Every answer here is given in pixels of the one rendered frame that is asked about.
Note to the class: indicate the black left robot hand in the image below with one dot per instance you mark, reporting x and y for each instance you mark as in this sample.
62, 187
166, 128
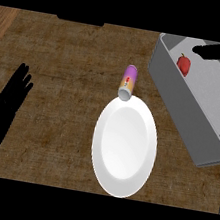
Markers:
1, 110

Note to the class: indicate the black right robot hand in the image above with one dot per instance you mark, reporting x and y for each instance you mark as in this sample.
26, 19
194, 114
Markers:
213, 51

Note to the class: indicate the red bell pepper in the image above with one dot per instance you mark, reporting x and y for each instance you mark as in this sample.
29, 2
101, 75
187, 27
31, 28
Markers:
183, 65

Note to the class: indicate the grey open box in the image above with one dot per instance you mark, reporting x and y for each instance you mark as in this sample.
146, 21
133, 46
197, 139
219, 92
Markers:
184, 104

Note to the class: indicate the white oval plate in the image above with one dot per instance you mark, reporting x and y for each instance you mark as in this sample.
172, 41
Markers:
124, 146

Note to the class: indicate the purple and orange can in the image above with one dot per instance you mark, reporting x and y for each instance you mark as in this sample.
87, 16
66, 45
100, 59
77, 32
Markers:
128, 81

